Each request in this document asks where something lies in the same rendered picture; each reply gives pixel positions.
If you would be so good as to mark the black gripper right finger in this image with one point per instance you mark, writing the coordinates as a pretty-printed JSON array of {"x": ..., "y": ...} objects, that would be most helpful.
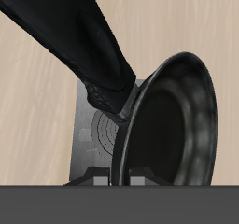
[{"x": 139, "y": 175}]

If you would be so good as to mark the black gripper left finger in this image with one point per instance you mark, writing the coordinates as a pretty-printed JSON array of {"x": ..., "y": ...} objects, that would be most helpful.
[{"x": 99, "y": 175}]

